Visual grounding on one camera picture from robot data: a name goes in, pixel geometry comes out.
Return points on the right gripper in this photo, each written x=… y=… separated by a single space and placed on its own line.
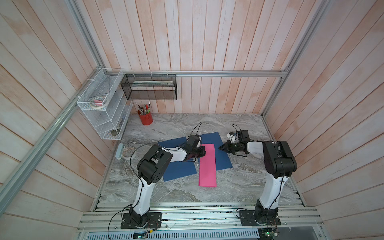
x=226 y=148

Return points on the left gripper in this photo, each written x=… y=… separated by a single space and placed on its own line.
x=203 y=152

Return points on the pink rectangular paper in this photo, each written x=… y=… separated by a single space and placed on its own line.
x=207 y=168

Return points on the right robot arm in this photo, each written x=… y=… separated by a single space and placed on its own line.
x=279 y=163

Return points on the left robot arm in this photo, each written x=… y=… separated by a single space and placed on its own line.
x=154 y=164

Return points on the right blue paper sheet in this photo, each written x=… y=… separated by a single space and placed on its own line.
x=222 y=159

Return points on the blue paper sheet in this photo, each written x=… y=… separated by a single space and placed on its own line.
x=176 y=170
x=222 y=159

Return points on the left blue paper sheet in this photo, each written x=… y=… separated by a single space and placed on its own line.
x=176 y=170

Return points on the red pen cup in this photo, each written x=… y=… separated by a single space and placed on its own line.
x=145 y=115

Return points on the tape roll on table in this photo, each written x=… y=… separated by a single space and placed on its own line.
x=129 y=153

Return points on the tape roll in rack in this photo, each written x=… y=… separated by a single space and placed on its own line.
x=99 y=102

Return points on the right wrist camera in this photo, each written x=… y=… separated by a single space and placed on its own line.
x=233 y=137

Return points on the aluminium frame rail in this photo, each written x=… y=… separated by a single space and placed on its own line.
x=198 y=216

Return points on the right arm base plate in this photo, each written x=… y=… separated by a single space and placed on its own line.
x=254 y=218

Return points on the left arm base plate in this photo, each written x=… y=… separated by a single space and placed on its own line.
x=135 y=221

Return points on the black mesh wall basket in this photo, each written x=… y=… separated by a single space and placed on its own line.
x=150 y=87

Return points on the white wire shelf rack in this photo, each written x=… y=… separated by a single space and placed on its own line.
x=110 y=122

